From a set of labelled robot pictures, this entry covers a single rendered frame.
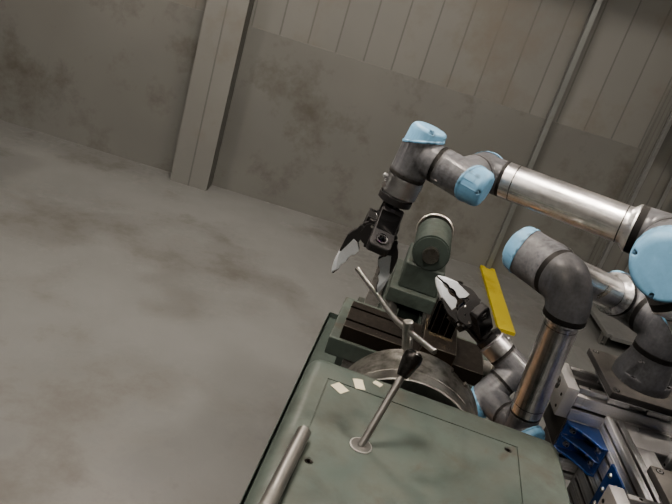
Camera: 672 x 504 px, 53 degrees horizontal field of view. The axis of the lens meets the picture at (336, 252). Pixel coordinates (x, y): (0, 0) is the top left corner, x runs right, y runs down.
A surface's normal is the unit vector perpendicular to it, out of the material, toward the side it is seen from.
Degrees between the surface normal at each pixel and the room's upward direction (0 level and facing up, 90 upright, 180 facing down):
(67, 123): 90
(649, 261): 85
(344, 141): 90
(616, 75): 90
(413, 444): 0
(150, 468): 0
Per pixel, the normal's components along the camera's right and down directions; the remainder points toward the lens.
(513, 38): -0.09, 0.36
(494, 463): 0.28, -0.88
